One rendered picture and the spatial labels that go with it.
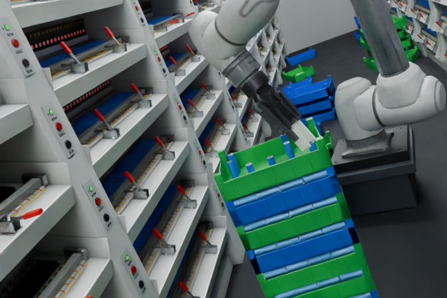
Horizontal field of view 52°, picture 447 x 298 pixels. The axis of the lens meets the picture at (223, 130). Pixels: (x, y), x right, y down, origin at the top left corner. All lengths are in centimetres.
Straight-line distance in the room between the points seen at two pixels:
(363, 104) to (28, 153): 117
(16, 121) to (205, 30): 50
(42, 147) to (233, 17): 51
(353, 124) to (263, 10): 84
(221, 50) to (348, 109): 75
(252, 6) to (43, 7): 49
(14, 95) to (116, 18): 71
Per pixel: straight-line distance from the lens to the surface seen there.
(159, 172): 143
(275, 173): 119
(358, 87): 176
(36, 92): 102
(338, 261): 134
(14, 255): 88
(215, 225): 180
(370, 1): 158
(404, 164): 174
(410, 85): 166
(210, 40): 116
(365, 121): 176
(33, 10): 114
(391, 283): 155
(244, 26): 108
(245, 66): 117
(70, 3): 129
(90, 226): 105
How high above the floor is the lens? 98
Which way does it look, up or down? 15 degrees down
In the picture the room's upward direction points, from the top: 23 degrees counter-clockwise
